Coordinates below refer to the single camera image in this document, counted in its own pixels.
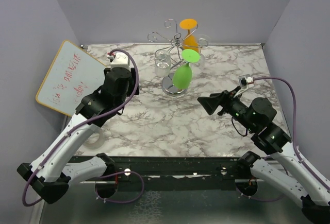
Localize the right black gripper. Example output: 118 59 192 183
197 85 257 131

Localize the green plastic wine glass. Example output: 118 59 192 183
172 49 200 89

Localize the clear wine glass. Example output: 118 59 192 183
196 35 210 71
155 50 171 77

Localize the orange plastic wine glass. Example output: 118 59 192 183
179 19 199 53

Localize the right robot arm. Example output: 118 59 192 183
197 90 329 223

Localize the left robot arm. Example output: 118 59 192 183
17 67 139 206

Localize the chrome wine glass rack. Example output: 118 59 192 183
147 19 201 96

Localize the small whiteboard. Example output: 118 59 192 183
36 40 106 116

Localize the clear tape roll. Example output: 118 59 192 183
83 128 105 150

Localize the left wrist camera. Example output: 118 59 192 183
107 52 130 70

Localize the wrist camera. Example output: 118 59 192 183
107 52 130 70
238 74 254 90

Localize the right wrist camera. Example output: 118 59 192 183
238 74 254 90

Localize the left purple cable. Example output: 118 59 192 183
22 49 140 206

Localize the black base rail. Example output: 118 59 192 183
69 156 258 191

